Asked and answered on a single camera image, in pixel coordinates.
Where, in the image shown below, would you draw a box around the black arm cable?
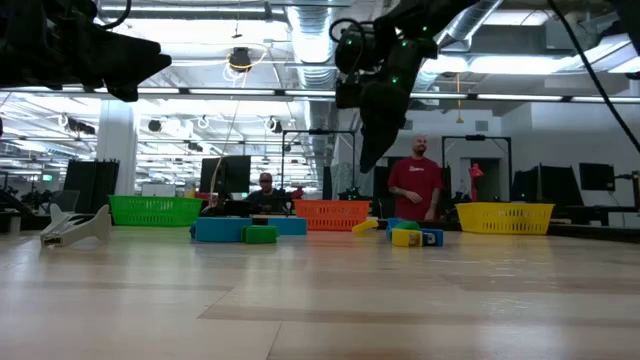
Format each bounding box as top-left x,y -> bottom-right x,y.
99,0 -> 133,30
547,0 -> 640,154

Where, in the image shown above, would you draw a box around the orange plastic basket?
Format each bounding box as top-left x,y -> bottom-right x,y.
293,199 -> 372,233

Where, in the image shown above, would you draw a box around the green plastic basket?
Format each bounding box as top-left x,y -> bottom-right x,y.
108,195 -> 204,228

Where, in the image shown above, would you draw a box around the long ceiling light bar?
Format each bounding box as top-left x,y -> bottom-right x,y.
137,87 -> 640,104

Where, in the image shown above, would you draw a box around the yellow plastic basket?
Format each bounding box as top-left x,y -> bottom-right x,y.
454,202 -> 556,236

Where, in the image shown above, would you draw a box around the black ceiling camera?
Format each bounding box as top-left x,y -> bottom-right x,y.
228,47 -> 253,74

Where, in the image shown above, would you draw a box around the white pillar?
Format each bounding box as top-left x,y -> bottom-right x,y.
96,99 -> 139,197

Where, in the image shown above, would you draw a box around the silver ceiling duct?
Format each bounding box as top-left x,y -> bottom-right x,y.
414,0 -> 504,91
287,0 -> 342,91

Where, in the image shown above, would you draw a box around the pale grey staple remover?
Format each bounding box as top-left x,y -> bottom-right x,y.
39,203 -> 112,248

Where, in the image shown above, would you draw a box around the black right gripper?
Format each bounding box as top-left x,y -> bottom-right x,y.
333,36 -> 440,175

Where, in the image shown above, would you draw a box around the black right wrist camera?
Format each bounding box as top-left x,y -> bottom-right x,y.
332,18 -> 379,76

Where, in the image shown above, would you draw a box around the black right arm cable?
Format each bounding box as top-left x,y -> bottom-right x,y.
547,0 -> 640,154

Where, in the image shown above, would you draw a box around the black wall monitor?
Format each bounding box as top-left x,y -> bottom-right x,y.
579,163 -> 616,192

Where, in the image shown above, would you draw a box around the black background monitor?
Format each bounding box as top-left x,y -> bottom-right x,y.
199,155 -> 252,196

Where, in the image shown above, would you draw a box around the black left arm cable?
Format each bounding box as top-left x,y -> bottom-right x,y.
99,0 -> 133,30

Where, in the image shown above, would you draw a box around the yellow mini stapler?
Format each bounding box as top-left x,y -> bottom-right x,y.
351,218 -> 380,235
391,228 -> 424,249

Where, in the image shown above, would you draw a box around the black partition screens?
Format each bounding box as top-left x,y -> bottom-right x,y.
372,157 -> 452,219
512,164 -> 584,209

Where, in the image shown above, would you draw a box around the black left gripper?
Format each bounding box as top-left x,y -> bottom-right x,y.
29,0 -> 173,103

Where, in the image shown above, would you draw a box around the black partition panel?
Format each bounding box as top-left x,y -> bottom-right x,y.
63,159 -> 121,215

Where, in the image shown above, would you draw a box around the black gantry frame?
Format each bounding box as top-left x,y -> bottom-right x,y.
281,129 -> 357,201
441,134 -> 514,201

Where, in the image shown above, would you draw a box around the grey mesh chair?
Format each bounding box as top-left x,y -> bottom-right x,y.
49,189 -> 81,215

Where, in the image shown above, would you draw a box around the red background object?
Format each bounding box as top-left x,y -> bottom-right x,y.
468,163 -> 485,202

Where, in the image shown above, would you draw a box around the person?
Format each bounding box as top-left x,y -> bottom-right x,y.
387,133 -> 445,222
244,172 -> 291,216

